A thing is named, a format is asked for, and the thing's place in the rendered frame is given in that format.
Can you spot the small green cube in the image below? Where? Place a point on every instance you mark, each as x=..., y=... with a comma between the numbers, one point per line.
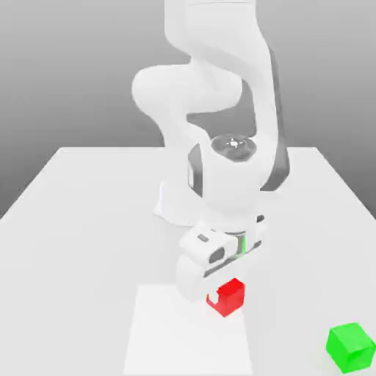
x=349, y=346

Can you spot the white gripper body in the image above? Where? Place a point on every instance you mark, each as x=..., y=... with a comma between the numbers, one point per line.
x=189, y=279

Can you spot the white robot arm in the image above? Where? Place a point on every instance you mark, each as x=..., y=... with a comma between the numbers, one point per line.
x=223, y=182

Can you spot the small red cube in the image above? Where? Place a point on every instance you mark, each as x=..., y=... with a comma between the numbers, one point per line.
x=232, y=296

